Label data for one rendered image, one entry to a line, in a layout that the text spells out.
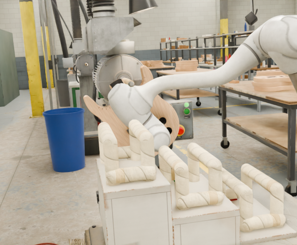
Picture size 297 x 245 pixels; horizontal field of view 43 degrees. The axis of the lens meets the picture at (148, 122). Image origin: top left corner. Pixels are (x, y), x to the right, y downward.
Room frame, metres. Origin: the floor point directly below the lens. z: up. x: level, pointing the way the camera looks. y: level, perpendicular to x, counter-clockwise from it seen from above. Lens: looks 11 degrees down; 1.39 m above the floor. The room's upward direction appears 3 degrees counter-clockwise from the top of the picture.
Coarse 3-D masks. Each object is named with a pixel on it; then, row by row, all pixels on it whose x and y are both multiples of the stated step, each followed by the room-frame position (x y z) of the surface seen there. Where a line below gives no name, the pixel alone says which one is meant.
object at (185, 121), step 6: (168, 102) 1.92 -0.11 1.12; (174, 102) 1.91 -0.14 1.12; (180, 102) 1.91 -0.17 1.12; (174, 108) 1.89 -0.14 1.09; (180, 108) 1.90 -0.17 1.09; (180, 114) 1.90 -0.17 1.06; (186, 114) 1.90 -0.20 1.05; (180, 120) 1.90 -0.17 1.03; (186, 120) 1.91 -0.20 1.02; (192, 120) 1.92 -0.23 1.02; (180, 126) 1.90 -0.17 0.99; (186, 126) 1.91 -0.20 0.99; (192, 126) 1.92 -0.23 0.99; (186, 132) 1.91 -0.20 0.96; (192, 132) 1.92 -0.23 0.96; (180, 138) 1.90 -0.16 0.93; (186, 138) 1.91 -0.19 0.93; (192, 138) 1.92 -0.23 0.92
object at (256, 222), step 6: (258, 216) 0.85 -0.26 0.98; (264, 216) 0.85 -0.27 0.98; (270, 216) 0.85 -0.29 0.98; (276, 216) 0.85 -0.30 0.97; (282, 216) 0.86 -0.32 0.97; (246, 222) 0.84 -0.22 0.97; (252, 222) 0.84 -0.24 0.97; (258, 222) 0.84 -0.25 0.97; (264, 222) 0.84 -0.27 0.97; (270, 222) 0.85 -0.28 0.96; (276, 222) 0.85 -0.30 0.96; (282, 222) 0.85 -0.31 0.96; (246, 228) 0.84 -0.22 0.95; (252, 228) 0.84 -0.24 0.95; (258, 228) 0.84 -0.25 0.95
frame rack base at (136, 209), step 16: (96, 160) 0.99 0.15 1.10; (128, 160) 0.97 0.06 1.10; (160, 176) 0.83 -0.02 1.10; (112, 192) 0.75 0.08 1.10; (128, 192) 0.76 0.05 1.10; (144, 192) 0.76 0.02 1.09; (160, 192) 0.77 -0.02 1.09; (112, 208) 0.75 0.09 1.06; (128, 208) 0.76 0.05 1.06; (144, 208) 0.76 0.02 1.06; (160, 208) 0.77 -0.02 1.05; (112, 224) 0.75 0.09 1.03; (128, 224) 0.76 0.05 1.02; (144, 224) 0.76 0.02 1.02; (160, 224) 0.77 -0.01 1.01; (112, 240) 0.75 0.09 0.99; (128, 240) 0.76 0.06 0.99; (144, 240) 0.76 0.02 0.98; (160, 240) 0.77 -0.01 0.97
